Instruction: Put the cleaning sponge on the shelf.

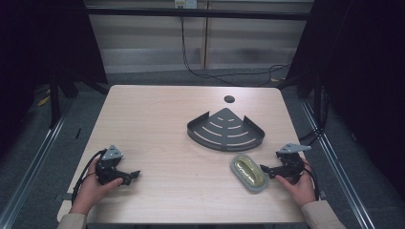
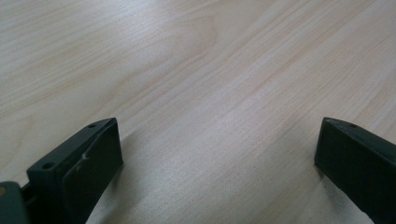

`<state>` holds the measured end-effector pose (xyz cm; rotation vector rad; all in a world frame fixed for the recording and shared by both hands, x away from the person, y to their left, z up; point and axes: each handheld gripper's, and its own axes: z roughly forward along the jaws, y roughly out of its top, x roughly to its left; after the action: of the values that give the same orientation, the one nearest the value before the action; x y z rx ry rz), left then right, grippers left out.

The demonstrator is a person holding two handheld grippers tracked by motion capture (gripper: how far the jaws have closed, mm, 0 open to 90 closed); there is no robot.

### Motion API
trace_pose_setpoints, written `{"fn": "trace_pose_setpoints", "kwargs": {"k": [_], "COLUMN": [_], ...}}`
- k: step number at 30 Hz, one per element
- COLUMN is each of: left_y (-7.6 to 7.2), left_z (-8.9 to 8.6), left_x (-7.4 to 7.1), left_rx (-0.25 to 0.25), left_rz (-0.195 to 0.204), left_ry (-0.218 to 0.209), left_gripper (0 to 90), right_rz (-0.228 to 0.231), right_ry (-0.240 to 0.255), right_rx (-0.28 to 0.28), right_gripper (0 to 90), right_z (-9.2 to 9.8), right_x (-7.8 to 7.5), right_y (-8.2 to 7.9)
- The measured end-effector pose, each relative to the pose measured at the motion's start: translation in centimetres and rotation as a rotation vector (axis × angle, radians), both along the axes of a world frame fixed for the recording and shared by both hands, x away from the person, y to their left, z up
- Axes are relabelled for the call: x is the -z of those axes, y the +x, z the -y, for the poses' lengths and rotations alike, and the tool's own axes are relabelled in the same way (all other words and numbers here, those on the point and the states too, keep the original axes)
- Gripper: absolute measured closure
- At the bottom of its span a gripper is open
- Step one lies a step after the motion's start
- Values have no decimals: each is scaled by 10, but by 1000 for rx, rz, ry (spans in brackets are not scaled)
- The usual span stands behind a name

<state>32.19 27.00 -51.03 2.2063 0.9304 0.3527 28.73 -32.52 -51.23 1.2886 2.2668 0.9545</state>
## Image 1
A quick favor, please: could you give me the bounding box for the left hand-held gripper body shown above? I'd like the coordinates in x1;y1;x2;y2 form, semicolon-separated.
95;144;135;186

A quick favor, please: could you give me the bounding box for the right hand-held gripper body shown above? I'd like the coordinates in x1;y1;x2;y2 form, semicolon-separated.
267;142;312;185

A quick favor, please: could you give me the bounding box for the dark grey corner shelf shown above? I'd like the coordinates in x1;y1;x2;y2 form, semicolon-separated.
186;107;266;153

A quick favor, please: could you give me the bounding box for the person's right hand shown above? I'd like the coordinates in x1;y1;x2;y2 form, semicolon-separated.
274;157;317;208

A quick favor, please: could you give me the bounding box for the person's left hand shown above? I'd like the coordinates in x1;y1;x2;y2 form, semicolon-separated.
69;157;124;217

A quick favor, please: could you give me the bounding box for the black metal stand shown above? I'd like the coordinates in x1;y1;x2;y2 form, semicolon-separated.
48;71;62;130

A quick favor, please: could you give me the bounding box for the black curtain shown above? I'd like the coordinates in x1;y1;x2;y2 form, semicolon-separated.
285;0;405;194
0;0;109;160

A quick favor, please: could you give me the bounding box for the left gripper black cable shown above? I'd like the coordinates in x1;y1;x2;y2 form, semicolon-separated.
71;148;108;204

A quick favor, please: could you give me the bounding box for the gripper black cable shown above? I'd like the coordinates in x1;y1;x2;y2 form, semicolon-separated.
300;156;321;201
71;148;108;204

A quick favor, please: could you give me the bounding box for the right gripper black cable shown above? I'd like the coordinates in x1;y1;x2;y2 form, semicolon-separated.
300;156;321;201

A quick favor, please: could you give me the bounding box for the aluminium floor rail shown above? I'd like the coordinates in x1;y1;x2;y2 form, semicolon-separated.
300;99;378;229
0;94;77;229

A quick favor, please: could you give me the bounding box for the black wall cable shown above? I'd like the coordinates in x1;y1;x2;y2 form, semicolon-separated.
180;16;291;88

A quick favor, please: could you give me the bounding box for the black metal frame bar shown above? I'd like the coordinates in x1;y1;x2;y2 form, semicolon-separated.
85;7;311;22

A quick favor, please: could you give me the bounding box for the white wall socket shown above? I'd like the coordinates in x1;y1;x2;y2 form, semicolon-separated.
173;0;199;10

